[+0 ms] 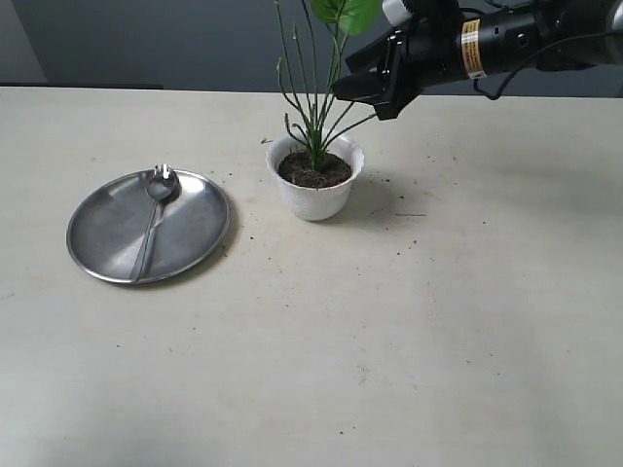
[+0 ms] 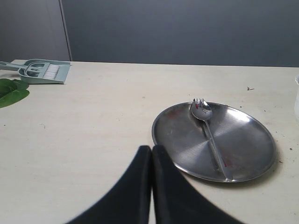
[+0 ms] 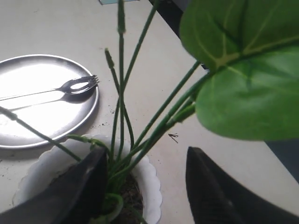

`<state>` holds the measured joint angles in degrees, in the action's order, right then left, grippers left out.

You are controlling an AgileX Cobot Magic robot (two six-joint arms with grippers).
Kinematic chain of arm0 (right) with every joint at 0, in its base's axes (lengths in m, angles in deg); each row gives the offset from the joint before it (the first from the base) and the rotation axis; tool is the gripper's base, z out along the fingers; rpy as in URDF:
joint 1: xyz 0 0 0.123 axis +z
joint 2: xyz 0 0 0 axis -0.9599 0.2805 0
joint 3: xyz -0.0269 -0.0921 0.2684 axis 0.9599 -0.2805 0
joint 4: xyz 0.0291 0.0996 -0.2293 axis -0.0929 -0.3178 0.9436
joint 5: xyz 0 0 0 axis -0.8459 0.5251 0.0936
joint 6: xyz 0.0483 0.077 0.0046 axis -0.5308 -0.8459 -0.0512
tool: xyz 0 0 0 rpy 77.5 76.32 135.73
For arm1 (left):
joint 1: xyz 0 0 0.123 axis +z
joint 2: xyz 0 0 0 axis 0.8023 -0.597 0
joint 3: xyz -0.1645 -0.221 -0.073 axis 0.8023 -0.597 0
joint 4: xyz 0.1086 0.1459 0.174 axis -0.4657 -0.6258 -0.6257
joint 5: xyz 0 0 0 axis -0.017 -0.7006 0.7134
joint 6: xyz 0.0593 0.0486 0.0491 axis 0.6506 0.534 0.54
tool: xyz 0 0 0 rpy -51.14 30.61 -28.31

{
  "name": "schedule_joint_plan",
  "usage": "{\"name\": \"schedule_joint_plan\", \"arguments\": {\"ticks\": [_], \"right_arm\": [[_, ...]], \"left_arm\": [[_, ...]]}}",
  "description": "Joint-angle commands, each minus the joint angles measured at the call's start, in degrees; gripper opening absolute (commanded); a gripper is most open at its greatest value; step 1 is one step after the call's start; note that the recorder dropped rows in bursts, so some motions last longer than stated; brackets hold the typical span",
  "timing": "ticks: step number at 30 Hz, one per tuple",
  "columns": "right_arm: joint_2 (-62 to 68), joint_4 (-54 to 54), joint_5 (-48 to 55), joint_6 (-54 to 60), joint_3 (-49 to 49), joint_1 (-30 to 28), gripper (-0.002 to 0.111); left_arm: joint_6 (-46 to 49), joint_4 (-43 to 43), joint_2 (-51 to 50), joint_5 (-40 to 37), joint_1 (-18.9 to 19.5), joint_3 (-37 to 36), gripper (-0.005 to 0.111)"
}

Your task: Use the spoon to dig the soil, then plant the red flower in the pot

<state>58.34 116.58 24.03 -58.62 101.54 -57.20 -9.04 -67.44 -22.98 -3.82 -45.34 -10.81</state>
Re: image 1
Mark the round stainless steel plate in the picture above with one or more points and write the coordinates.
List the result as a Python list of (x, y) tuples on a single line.
[(106, 230)]

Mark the white scalloped flower pot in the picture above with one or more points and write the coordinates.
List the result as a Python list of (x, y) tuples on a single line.
[(312, 204)]

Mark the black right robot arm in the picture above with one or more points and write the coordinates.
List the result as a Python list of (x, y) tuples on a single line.
[(574, 36)]

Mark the stainless steel spork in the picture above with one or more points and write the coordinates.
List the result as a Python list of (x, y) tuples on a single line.
[(161, 184)]

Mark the dark contents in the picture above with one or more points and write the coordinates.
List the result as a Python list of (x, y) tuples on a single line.
[(297, 169)]

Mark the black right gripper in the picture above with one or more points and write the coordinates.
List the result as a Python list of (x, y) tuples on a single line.
[(437, 46)]

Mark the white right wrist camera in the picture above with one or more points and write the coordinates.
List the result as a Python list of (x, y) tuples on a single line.
[(397, 11)]

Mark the red artificial flower stem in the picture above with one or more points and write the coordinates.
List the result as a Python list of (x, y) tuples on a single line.
[(311, 62)]

